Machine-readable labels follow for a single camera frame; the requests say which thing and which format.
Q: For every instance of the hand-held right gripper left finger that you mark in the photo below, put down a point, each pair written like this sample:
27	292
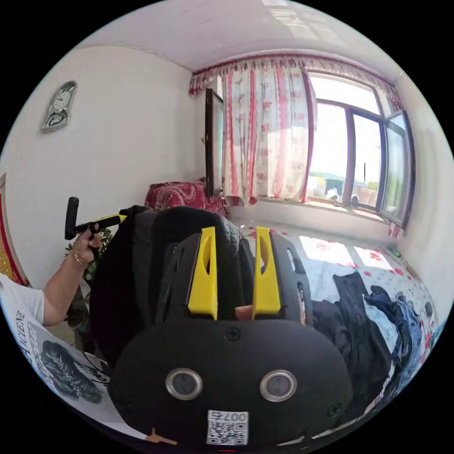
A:
204	280

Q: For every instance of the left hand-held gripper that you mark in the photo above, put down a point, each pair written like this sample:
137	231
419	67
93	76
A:
91	228

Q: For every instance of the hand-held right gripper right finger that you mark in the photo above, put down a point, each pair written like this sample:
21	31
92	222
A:
266	283

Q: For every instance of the person's left forearm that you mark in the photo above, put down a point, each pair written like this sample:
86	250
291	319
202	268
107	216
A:
59	289

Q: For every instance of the person's left hand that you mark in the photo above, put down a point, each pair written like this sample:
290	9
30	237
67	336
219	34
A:
85	245

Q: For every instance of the person's right hand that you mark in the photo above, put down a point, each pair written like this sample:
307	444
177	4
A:
244	313

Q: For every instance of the green potted plant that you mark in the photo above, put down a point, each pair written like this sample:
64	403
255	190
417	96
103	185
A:
93	264

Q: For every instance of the bed with floral sheet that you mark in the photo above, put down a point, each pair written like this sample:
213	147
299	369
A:
330	252

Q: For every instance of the red patterned cushion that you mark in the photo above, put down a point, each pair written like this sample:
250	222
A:
179	195

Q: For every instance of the pile of clothes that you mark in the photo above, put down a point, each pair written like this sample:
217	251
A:
369	319

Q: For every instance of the dark framed glass panel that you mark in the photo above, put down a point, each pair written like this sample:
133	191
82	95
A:
210	142

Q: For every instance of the person's body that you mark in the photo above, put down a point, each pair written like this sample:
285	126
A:
46	351

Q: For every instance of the red floral curtain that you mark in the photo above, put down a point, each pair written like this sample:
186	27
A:
266	134

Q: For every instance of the window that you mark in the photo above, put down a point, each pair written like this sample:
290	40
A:
358	152

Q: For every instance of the silver wall clock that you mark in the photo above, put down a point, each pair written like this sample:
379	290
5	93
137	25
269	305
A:
59	106

